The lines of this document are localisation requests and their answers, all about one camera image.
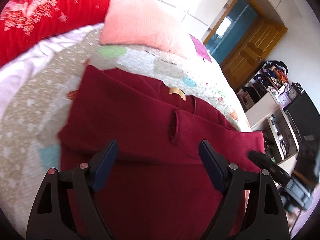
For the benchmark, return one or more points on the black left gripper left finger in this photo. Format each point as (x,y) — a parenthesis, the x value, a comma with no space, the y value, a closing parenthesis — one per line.
(64,207)

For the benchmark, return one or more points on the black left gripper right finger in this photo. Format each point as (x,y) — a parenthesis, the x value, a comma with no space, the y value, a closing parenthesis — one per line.
(250,207)

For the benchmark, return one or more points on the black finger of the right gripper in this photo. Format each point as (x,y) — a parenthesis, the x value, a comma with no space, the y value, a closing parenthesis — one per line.
(265,163)

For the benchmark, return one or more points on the dark red sweater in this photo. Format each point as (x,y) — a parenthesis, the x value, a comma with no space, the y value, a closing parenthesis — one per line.
(158,187)

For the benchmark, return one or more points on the black television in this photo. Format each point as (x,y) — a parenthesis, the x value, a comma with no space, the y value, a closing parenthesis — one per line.
(305,118)

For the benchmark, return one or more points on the purple square clock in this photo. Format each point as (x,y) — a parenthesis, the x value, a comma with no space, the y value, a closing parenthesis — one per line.
(283,100)

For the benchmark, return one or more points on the white shelf unit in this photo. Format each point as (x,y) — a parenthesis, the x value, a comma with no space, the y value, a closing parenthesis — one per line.
(258,98)

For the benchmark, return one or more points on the dark desk clock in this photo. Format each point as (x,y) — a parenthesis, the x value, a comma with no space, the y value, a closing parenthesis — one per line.
(294,90)

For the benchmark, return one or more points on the heart patterned bedspread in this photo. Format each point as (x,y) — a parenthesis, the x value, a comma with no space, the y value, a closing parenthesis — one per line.
(37,112)

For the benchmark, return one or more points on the wooden door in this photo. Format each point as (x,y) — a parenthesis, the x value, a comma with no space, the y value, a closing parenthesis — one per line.
(243,61)

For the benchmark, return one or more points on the magenta pillow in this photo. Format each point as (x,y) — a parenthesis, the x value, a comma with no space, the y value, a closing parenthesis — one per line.
(200,49)

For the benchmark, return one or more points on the white fleece blanket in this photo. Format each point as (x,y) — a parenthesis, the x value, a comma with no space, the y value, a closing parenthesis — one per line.
(17,72)

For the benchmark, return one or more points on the red floral quilt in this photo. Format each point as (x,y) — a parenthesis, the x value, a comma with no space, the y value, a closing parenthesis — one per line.
(26,22)

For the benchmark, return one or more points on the pink checkered pillow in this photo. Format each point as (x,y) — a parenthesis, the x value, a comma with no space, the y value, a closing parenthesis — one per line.
(146,22)

